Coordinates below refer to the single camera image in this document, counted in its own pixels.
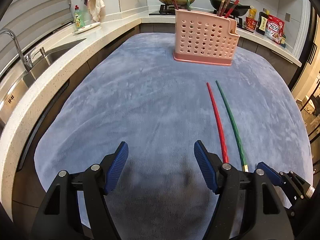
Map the dark brown chopstick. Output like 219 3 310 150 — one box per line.
217 0 225 16

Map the dark maroon chopstick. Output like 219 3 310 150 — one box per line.
220 0 230 17

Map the chrome kitchen faucet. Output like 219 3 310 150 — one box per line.
0 28 47 72

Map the bright red chopstick black band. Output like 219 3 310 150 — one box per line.
206 82 229 163

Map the light blue plush mat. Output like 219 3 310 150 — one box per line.
34 33 313 239

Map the small dark bottle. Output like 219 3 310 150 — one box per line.
280 34 286 48

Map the stainless steel sink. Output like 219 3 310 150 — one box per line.
1 39 83 126

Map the red cereal bag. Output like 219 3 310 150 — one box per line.
265 15 285 44

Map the red seasoning jar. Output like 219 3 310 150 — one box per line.
245 17 257 33

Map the dark soy sauce bottle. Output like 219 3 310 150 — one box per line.
255 8 269 35

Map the pink perforated utensil basket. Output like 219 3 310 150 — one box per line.
173 9 240 66

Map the patterned white plate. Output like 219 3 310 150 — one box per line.
73 22 101 35

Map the black frying pan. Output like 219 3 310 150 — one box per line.
209 0 254 17

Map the green dish soap bottle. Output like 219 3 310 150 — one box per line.
74 5 85 29

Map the black gas stove top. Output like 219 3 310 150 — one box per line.
149 4 247 29

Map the cream hanging dish towel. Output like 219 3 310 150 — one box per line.
87 0 106 23

